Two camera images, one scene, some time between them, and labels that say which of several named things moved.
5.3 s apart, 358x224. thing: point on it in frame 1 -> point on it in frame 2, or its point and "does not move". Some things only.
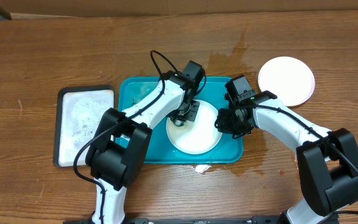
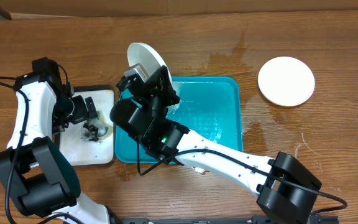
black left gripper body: (186, 112) -> (69, 111)
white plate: (289, 79) does not move
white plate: (198, 137) -> (149, 60)
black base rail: (243, 219) does not move
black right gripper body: (233, 124) -> (168, 97)
